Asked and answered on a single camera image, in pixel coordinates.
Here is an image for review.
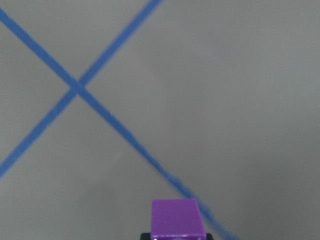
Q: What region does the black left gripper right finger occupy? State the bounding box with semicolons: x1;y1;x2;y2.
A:
205;232;214;240

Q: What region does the purple block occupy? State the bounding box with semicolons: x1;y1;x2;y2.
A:
150;198;207;240

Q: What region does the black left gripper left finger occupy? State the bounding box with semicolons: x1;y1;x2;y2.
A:
139;232;152;240

